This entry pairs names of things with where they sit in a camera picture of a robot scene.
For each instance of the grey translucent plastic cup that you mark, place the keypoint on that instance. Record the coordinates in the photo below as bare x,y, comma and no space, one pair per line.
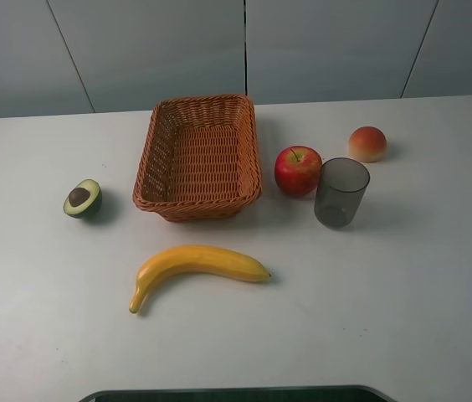
341,187

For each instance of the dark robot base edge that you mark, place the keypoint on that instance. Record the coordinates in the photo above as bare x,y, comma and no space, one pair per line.
289,393

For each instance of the brown wicker basket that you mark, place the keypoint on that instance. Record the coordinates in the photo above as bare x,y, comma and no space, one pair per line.
200,159

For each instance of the yellow banana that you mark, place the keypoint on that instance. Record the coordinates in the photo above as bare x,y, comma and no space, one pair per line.
191,259

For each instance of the red apple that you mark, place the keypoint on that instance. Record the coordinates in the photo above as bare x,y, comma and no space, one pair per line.
297,171

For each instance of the round bread bun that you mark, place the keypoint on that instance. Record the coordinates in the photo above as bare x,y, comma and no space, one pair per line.
367,144

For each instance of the halved avocado with pit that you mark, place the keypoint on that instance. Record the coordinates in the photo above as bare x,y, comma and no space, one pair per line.
84,200

